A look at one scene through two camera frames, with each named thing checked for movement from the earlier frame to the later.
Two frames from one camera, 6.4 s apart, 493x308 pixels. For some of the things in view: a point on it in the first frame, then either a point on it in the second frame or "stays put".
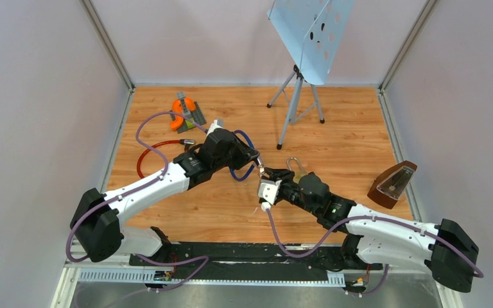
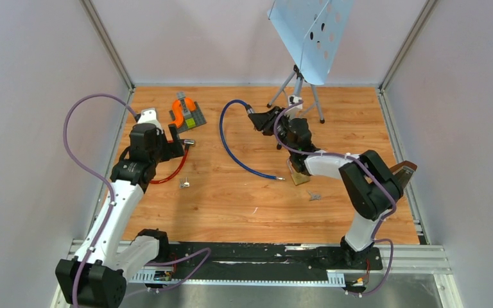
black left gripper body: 237,155 -> 167,151
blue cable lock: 253,149 -> 250,110
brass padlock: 298,174 stays put
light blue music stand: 311,31 stays put
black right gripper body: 290,192 -> 268,128
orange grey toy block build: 189,108 stays put
